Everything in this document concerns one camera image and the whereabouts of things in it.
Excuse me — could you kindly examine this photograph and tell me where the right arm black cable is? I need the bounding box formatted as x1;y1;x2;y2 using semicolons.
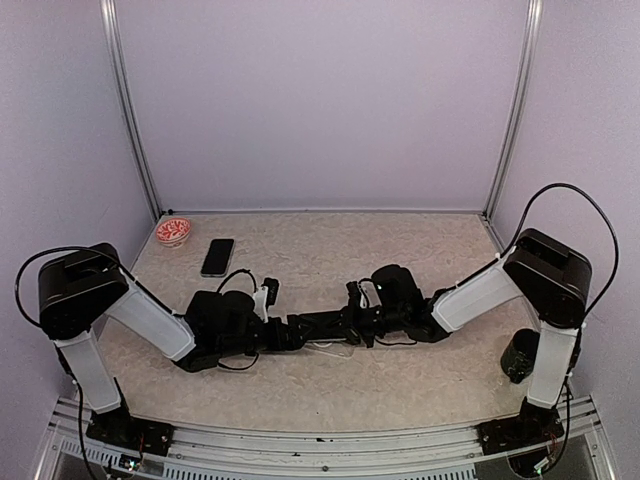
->
514;183;620;316

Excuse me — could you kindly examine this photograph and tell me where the aluminium frame post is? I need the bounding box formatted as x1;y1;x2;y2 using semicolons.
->
483;0;544;223
99;0;163;221

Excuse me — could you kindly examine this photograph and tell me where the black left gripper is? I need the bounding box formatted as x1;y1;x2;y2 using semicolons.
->
219;314;318;358

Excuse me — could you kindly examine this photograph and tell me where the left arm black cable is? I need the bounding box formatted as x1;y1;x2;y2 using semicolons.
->
13;246;121;326

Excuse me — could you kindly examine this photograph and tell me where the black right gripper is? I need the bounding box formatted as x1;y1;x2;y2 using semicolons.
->
319;297;406;348

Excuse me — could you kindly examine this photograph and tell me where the clear magsafe phone case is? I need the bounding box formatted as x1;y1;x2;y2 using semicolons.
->
307;341;355;359

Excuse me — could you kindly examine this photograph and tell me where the dark green cup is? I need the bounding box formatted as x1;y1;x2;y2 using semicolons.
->
500;328;540;384

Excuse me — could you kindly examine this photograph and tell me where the red patterned bowl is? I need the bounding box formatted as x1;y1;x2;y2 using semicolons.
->
155;217;192;248

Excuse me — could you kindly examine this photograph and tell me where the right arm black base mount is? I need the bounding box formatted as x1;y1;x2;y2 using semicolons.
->
476;398;565;455

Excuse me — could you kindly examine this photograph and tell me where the aluminium table edge rail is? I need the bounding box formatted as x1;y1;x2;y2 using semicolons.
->
32;397;615;479

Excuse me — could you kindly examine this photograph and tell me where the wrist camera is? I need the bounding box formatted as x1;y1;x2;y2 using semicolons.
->
253;277;280;323
346;279;372;309

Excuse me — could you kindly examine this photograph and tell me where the left aluminium frame post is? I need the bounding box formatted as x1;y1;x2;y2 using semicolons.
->
99;0;163;221

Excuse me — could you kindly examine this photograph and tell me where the silver-edged phone black screen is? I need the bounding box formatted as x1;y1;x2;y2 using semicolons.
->
287;311;361;345

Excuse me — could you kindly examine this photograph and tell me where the right aluminium frame post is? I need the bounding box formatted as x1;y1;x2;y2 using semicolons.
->
483;0;544;223

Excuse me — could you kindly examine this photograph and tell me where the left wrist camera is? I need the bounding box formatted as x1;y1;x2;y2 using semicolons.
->
253;277;280;323

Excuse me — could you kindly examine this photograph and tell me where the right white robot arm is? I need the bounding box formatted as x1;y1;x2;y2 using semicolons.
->
335;228;593;444

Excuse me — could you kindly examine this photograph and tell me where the large black teal-edged phone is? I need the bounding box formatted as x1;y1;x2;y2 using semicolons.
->
200;238;235;278

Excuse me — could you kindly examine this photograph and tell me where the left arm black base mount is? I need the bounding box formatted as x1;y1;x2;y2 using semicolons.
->
86;381;175;457

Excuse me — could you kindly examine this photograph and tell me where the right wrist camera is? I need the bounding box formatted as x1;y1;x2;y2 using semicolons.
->
346;279;372;309

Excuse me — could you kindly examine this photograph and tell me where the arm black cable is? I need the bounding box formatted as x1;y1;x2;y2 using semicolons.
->
514;183;620;316
13;246;121;326

